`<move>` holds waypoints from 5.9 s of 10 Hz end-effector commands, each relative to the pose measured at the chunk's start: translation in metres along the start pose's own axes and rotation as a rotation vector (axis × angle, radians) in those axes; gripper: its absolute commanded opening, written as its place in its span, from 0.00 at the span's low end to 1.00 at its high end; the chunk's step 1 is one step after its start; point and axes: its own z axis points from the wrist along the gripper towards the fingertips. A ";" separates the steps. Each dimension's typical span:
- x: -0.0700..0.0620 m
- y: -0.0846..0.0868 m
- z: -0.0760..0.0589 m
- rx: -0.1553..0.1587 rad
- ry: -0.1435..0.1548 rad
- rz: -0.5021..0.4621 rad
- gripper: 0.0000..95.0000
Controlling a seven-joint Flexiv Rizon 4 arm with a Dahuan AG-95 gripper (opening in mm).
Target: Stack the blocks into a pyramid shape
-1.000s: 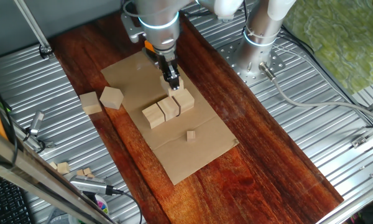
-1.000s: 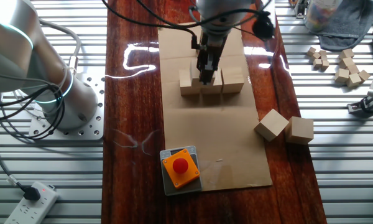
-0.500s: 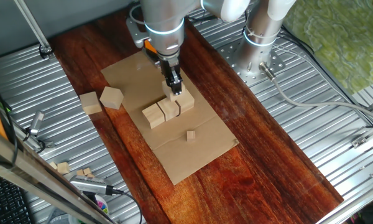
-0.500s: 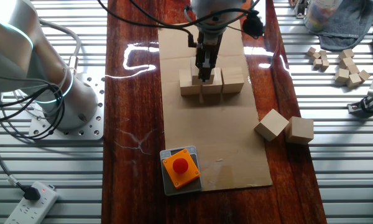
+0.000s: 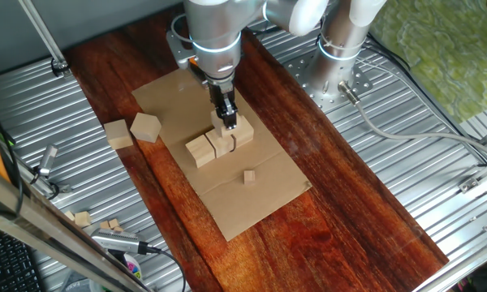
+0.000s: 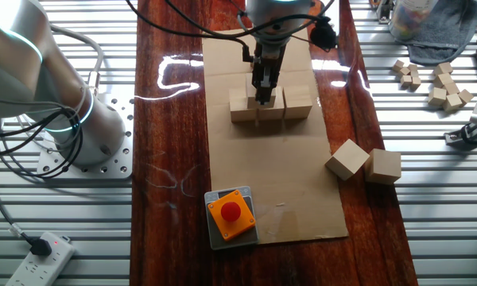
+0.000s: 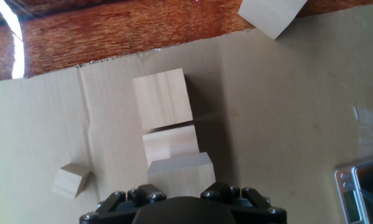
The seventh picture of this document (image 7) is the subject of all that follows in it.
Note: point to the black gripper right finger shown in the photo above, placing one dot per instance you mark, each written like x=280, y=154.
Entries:
x=251, y=208

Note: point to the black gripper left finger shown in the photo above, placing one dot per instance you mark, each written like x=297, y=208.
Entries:
x=118, y=205

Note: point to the large wooden cube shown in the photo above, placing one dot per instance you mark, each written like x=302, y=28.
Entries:
x=181, y=175
x=171, y=143
x=163, y=98
x=272, y=15

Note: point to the medium wooden cube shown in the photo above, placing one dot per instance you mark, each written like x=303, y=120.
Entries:
x=70, y=180

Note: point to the brown cardboard sheet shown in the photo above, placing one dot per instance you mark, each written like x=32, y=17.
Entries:
x=267, y=109

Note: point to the reddish wood grain board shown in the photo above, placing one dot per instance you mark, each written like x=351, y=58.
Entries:
x=112, y=31

